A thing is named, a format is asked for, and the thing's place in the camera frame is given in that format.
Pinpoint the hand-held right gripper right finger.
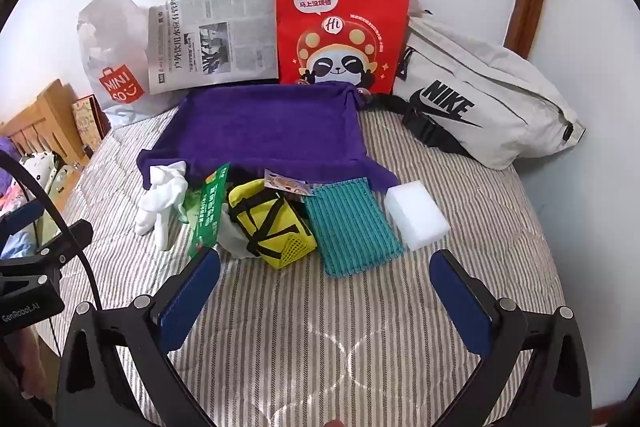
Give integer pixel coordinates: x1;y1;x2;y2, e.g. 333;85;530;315
429;248;596;427

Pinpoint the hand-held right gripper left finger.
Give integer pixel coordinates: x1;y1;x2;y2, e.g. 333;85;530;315
52;247;223;427

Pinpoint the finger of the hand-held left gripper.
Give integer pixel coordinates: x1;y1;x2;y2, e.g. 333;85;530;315
0;201;44;236
37;220;96;267

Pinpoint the green snack packet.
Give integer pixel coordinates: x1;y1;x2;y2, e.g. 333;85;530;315
181;163;232;260

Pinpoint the white sponge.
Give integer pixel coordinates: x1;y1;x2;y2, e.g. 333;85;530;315
384;180;451;252

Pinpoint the white tissue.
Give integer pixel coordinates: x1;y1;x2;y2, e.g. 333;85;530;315
135;161;190;252

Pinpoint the yellow mesh pouch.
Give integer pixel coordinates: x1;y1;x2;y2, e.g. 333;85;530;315
227;179;318;269

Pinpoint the teal scrubbing pad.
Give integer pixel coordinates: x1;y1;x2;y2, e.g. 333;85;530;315
304;177;405;278

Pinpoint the small printed packet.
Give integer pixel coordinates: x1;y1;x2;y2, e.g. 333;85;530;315
263;169;313;198

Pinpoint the purple towel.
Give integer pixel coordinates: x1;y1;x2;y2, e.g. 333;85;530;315
136;84;401;198

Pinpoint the colourful patterned quilt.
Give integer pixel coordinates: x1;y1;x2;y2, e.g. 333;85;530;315
0;134;38;260

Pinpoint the light green cloth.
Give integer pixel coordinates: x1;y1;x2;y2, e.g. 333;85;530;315
37;162;86;238

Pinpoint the white floral pillow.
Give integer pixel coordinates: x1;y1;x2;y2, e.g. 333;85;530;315
17;151;60;192

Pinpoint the wooden bedside table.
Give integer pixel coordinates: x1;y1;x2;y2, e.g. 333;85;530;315
0;79;111;168

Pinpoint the patterned book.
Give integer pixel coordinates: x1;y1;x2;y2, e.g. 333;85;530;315
71;94;111;152

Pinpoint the white plastic shopping bag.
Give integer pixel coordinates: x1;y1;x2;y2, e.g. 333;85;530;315
76;0;183;128

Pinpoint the grey waist bag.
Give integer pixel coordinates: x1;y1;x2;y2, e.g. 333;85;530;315
357;11;587;171

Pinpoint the folded newspaper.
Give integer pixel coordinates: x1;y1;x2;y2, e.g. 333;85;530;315
147;0;279;96

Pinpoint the red paper bag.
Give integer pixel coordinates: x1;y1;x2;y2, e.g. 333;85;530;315
275;0;414;96

